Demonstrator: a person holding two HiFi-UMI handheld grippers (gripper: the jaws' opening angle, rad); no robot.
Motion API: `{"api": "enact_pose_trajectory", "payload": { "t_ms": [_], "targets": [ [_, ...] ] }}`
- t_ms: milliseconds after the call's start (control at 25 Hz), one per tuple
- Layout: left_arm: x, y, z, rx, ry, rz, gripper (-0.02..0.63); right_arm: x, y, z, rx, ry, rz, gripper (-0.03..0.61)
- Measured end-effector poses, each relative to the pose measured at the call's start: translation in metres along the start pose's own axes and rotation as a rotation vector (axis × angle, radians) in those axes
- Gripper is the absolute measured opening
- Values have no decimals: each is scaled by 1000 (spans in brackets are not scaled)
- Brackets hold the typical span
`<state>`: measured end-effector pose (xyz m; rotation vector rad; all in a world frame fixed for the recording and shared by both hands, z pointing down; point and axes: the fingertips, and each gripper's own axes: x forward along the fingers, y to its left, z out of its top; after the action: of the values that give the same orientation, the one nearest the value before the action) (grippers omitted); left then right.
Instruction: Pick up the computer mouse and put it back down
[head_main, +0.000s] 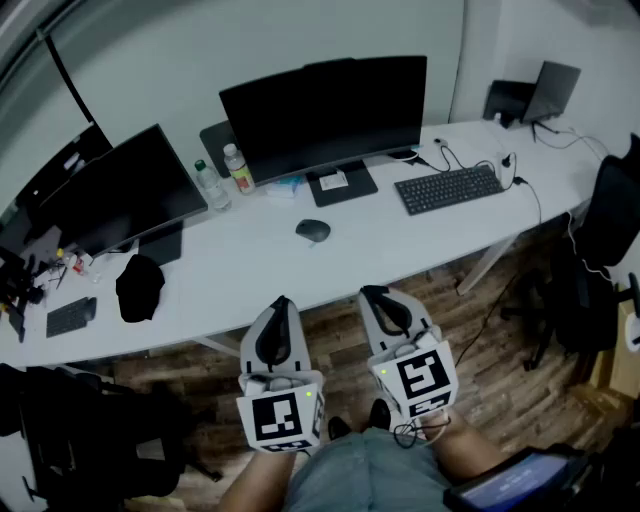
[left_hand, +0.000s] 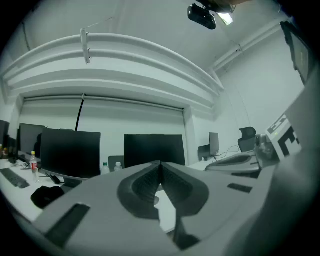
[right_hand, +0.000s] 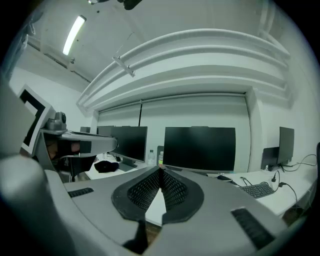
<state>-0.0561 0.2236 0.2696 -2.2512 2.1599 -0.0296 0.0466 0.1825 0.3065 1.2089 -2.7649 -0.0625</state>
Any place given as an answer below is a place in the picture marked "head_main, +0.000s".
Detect person's right forearm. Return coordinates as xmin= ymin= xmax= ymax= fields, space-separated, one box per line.
xmin=417 ymin=407 xmax=506 ymax=485

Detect person's denim shorts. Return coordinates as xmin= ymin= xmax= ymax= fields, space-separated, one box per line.
xmin=284 ymin=427 xmax=451 ymax=512

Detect dark grey open laptop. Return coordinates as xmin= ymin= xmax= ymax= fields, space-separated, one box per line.
xmin=522 ymin=60 xmax=582 ymax=125

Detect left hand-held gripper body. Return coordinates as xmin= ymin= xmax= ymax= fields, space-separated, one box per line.
xmin=235 ymin=368 xmax=327 ymax=454

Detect black floor cable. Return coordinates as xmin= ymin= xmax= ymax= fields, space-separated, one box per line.
xmin=452 ymin=269 xmax=521 ymax=369

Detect person's left forearm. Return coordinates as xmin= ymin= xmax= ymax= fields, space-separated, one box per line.
xmin=218 ymin=446 xmax=311 ymax=512

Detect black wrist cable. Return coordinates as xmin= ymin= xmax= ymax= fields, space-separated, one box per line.
xmin=393 ymin=415 xmax=452 ymax=450

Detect red label bottle yellow cap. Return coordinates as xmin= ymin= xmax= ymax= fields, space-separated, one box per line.
xmin=55 ymin=248 xmax=104 ymax=285

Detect black cable with plug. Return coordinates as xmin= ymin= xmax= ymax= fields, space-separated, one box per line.
xmin=505 ymin=152 xmax=544 ymax=225

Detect black computer keyboard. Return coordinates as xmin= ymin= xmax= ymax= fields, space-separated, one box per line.
xmin=393 ymin=165 xmax=505 ymax=217

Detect white power strip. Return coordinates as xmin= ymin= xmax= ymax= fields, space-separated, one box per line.
xmin=492 ymin=149 xmax=516 ymax=181

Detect cardboard box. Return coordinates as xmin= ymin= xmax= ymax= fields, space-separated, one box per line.
xmin=589 ymin=287 xmax=640 ymax=401

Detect dark grey rounded board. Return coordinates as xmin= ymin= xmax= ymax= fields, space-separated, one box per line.
xmin=199 ymin=120 xmax=239 ymax=179

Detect bottle with yellow red label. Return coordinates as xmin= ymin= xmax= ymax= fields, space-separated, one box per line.
xmin=222 ymin=143 xmax=257 ymax=195

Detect long black cable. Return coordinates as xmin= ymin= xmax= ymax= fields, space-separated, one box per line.
xmin=414 ymin=143 xmax=516 ymax=191

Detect small black monitor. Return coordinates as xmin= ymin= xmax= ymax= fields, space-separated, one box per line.
xmin=13 ymin=124 xmax=114 ymax=236

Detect small grey keyboard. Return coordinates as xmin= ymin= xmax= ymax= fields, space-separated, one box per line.
xmin=45 ymin=296 xmax=98 ymax=339

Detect blue and white tissue pack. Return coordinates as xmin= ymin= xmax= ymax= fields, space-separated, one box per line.
xmin=264 ymin=175 xmax=305 ymax=207

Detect black monitor with grey stand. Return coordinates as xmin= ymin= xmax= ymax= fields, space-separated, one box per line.
xmin=38 ymin=123 xmax=209 ymax=266

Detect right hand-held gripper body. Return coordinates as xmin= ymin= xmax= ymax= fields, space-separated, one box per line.
xmin=369 ymin=325 xmax=461 ymax=422

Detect person's black shoe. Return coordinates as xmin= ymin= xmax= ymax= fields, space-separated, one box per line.
xmin=327 ymin=415 xmax=352 ymax=442
xmin=369 ymin=398 xmax=392 ymax=432

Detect black office chair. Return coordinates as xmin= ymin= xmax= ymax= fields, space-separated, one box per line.
xmin=499 ymin=132 xmax=640 ymax=371
xmin=0 ymin=362 xmax=224 ymax=512

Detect white desk leg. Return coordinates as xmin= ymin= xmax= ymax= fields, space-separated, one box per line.
xmin=455 ymin=234 xmax=519 ymax=296
xmin=192 ymin=332 xmax=242 ymax=358

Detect clear bottle with green cap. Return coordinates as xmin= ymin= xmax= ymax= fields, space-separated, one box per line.
xmin=193 ymin=159 xmax=233 ymax=212

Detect large black monitor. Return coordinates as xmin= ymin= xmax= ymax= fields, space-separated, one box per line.
xmin=218 ymin=55 xmax=429 ymax=208

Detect black clamp tool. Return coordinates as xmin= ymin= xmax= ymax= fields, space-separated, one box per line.
xmin=0 ymin=244 xmax=49 ymax=344

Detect black tablet with blue screen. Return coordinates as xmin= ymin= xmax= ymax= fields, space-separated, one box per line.
xmin=442 ymin=447 xmax=591 ymax=512

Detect black cloth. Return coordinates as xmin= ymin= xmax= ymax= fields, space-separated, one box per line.
xmin=115 ymin=253 xmax=166 ymax=324

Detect dark grey computer mouse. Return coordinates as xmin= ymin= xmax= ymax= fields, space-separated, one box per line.
xmin=294 ymin=218 xmax=332 ymax=244

